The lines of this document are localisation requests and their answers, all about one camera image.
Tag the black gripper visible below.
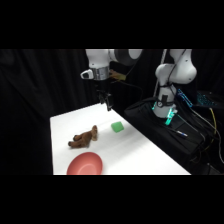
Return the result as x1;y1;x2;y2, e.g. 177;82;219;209
94;78;113;112

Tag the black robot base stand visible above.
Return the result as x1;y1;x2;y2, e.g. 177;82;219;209
123;96;224;176

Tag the green triangle block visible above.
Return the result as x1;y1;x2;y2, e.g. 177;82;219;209
110;121;126;134

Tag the brown plush teddy bear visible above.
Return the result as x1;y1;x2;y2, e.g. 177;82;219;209
67;124;99;149

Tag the black curtain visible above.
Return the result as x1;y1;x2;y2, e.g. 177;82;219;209
0;49;224;176

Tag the red plastic plate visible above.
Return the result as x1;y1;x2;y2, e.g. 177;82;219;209
66;151;104;176

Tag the blue lit electronics box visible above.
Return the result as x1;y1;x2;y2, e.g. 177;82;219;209
176;88;218;108

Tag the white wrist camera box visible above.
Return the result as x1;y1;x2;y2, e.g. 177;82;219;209
80;69;95;80

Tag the yellow cable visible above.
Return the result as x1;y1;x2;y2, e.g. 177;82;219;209
199;107;218;154

